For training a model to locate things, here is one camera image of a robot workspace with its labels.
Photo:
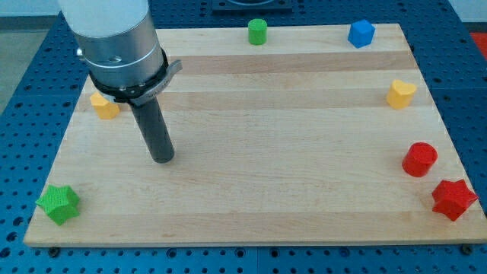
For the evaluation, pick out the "yellow hexagon block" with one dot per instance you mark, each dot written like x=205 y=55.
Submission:
x=103 y=108

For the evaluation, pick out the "blue hexagon block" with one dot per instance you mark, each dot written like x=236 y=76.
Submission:
x=361 y=33

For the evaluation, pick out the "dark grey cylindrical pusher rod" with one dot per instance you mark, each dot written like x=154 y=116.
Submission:
x=154 y=131

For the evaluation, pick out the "green cylinder block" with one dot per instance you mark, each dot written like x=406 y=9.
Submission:
x=257 y=31

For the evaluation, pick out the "black clamp ring with bracket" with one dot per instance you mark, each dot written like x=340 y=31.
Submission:
x=136 y=83

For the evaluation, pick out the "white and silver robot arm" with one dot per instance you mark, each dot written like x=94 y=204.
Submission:
x=118 y=42

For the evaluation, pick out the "yellow heart block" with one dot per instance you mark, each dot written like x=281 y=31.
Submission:
x=400 y=94

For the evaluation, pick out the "red cylinder block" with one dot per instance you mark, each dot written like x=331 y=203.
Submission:
x=419 y=159

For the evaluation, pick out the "green star block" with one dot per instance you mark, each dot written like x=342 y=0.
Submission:
x=60 y=203

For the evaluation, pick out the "light wooden board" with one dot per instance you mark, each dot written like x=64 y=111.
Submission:
x=288 y=143

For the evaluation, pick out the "red star block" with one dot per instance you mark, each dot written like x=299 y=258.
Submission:
x=452 y=198

